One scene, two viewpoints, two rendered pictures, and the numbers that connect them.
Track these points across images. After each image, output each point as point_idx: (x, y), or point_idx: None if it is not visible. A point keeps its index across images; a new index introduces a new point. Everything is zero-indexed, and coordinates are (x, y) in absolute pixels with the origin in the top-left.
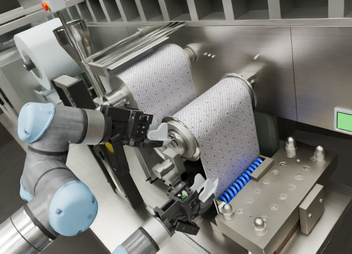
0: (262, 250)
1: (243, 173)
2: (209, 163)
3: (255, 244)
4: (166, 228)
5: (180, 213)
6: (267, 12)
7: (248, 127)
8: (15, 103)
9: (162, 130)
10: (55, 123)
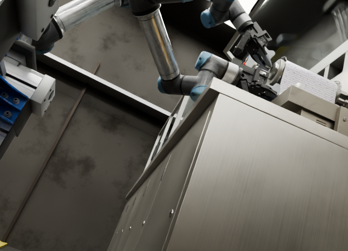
0: (291, 86)
1: None
2: (285, 84)
3: (288, 88)
4: (238, 68)
5: (249, 79)
6: None
7: None
8: (176, 123)
9: (270, 53)
10: (236, 1)
